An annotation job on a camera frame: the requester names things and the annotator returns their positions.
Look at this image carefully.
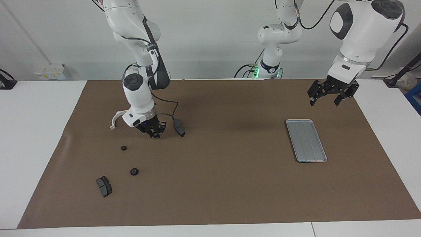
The black stand pole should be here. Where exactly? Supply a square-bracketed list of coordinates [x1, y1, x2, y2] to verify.
[383, 53, 421, 88]

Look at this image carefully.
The short dark grey brake pad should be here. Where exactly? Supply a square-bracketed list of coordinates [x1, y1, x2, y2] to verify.
[96, 176, 112, 198]

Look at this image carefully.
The brown paper table mat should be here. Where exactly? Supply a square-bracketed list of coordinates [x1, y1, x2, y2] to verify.
[17, 78, 421, 229]

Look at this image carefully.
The long dark grey brake pad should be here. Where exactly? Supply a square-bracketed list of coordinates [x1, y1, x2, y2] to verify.
[173, 118, 186, 137]

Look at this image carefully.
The silver metal tray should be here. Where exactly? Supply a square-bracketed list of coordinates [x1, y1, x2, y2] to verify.
[285, 119, 328, 163]

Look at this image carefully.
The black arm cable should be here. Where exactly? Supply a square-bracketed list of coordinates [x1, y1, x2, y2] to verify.
[294, 0, 409, 71]
[118, 35, 180, 120]

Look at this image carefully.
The white curved plastic bracket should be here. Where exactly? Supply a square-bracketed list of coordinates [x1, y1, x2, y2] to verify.
[110, 111, 127, 130]

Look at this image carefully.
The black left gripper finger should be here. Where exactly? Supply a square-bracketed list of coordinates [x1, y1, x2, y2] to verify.
[334, 82, 359, 106]
[308, 81, 329, 106]

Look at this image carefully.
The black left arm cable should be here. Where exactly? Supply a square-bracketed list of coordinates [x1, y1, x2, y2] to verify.
[294, 0, 409, 71]

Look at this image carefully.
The black clamp mount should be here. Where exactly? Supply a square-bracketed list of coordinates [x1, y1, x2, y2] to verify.
[0, 69, 17, 90]

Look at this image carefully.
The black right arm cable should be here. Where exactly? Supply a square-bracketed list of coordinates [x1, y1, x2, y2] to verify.
[118, 35, 180, 120]

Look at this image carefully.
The black base power cable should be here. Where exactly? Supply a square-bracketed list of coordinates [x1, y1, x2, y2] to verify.
[234, 49, 265, 79]

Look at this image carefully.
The clear plastic bag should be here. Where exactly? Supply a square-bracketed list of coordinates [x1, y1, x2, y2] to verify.
[396, 67, 419, 91]

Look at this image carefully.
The white wall socket box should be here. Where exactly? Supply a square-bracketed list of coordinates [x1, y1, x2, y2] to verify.
[35, 64, 68, 80]

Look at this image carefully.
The blue crate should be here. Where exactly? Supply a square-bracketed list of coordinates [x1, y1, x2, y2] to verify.
[405, 82, 421, 116]

